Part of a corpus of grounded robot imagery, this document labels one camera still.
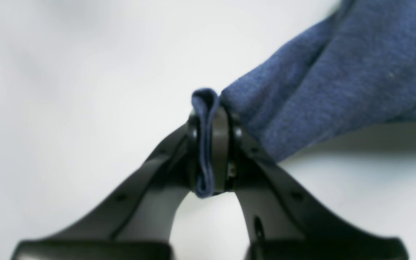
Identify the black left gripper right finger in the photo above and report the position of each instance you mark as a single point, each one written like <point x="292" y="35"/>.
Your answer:
<point x="284" y="221"/>

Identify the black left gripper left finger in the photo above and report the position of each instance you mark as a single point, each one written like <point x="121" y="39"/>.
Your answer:
<point x="135" y="221"/>

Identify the navy blue T-shirt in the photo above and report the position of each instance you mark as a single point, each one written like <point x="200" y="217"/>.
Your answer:
<point x="355" y="69"/>

